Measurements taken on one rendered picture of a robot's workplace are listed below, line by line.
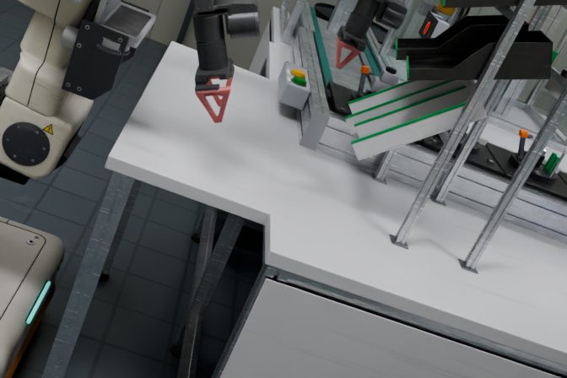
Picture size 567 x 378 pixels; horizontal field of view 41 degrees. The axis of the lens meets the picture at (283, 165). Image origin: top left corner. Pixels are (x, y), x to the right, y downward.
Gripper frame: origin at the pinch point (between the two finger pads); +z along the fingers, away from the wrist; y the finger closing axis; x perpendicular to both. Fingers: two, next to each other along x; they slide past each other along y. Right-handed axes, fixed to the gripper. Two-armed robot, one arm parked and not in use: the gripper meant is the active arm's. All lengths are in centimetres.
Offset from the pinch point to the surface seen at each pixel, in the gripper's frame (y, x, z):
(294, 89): -1.7, 8.5, 10.5
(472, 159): -10.9, -41.6, 7.3
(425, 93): -34.8, -13.2, -9.5
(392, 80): -2.1, -14.5, -2.2
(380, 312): -73, -13, 25
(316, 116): -16.7, 3.1, 10.4
